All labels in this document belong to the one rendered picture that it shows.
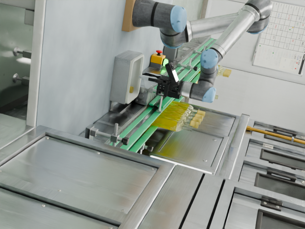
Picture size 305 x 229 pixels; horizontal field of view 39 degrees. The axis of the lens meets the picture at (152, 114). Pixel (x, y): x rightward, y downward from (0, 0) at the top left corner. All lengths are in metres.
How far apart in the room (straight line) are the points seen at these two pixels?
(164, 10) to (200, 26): 0.23
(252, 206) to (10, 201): 0.66
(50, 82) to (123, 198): 0.54
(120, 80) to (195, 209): 1.03
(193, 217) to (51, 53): 0.72
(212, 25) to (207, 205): 1.16
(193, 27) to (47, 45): 0.91
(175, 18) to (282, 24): 6.14
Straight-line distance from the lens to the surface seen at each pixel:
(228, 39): 1.98
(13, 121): 1.54
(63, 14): 1.52
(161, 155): 2.18
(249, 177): 2.27
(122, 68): 2.04
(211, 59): 1.90
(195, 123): 2.28
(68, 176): 1.26
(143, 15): 2.04
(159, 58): 2.61
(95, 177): 1.26
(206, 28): 2.16
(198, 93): 2.00
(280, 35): 8.10
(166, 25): 2.04
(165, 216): 1.13
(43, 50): 1.44
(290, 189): 2.28
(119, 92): 2.08
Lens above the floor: 1.45
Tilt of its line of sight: 13 degrees down
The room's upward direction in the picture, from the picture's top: 105 degrees clockwise
